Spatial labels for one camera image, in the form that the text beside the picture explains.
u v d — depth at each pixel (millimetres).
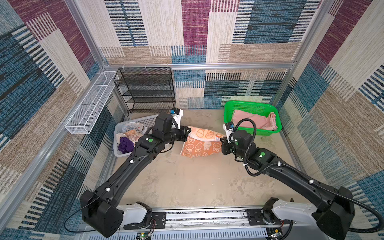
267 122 1076
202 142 875
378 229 387
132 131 984
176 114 642
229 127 661
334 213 377
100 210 372
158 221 729
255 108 1196
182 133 648
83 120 714
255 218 729
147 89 1085
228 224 729
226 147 674
